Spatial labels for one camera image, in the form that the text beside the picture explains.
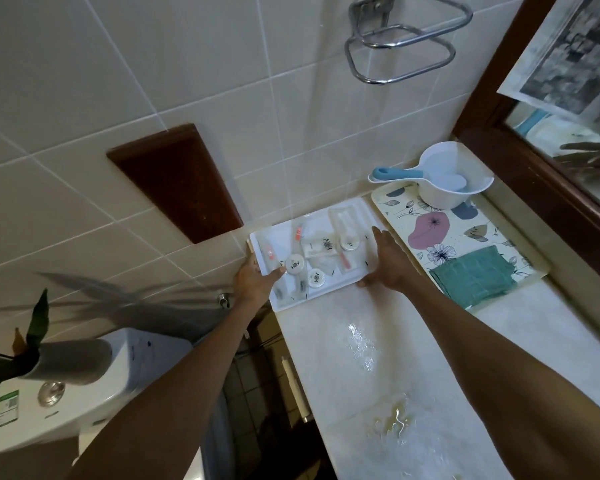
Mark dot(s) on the person's left hand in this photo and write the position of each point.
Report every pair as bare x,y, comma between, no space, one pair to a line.
250,284

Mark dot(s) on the person's right hand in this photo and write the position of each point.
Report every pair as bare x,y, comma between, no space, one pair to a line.
392,267

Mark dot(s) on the person's left thumb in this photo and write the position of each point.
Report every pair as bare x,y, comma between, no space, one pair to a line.
274,275

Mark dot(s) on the person's right thumb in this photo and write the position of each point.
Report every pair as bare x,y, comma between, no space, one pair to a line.
367,281

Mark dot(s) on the white plastic tray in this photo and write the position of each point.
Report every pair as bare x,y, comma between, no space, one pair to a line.
314,259

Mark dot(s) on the person's right forearm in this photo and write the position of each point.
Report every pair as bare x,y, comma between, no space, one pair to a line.
505,384

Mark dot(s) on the person's left forearm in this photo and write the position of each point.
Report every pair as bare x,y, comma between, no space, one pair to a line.
180,394

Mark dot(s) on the pink toothbrush in clear wrapper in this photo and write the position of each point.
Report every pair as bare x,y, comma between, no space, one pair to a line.
297,229
345,259
271,253

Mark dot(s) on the round white patterned container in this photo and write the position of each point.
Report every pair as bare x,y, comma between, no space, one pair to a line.
349,241
294,263
318,278

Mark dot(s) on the chrome water valve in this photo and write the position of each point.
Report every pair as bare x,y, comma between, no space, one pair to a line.
224,298

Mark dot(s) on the square white patterned packet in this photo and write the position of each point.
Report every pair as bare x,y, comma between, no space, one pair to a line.
324,243

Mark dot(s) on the clear wrapped comb packet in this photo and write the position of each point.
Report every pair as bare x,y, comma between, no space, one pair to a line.
344,218

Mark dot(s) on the green folded cloth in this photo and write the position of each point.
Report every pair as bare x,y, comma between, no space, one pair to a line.
472,277

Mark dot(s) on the floral print tray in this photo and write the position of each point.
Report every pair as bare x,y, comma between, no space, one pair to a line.
480,234

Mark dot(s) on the white toilet tank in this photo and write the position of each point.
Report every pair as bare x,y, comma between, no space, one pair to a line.
105,394

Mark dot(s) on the wood framed mirror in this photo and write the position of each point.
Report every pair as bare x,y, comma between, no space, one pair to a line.
535,159

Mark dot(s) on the chrome towel rack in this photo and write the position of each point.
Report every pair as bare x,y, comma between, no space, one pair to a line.
405,42

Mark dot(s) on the chrome flush button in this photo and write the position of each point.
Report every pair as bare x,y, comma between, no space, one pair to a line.
50,393

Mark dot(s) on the green leafy plant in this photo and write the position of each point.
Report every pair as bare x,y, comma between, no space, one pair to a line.
15,344

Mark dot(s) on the green label sticker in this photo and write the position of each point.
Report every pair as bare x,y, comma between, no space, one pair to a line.
7,408

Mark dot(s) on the newspaper sheet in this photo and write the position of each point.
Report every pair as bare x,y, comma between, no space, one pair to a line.
570,59

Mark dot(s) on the brown wooden wall panel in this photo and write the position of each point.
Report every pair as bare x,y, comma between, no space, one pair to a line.
177,182

